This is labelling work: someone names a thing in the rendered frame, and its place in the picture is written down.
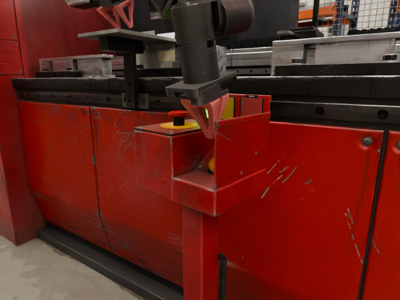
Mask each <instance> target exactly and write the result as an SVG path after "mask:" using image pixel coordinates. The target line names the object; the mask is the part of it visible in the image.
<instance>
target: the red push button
mask: <svg viewBox="0 0 400 300"><path fill-rule="evenodd" d="M168 115H169V117H173V125H174V126H184V125H185V117H188V116H189V112H187V111H186V110H172V111H170V112H169V113H168Z"/></svg>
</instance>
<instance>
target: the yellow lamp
mask: <svg viewBox="0 0 400 300"><path fill-rule="evenodd" d="M233 110H234V98H231V97H229V100H228V101H227V104H226V107H225V109H224V112H223V115H222V116H221V119H223V120H225V119H229V118H233Z"/></svg>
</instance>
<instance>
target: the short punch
mask: <svg viewBox="0 0 400 300"><path fill-rule="evenodd" d="M148 3H149V13H150V14H151V20H153V19H158V18H161V16H160V14H159V12H158V11H156V9H155V7H154V5H153V3H152V1H151V0H148Z"/></svg>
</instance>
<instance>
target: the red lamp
mask: <svg viewBox="0 0 400 300"><path fill-rule="evenodd" d="M261 111H262V99H255V98H241V109H240V116H241V117H243V116H247V115H254V114H261Z"/></svg>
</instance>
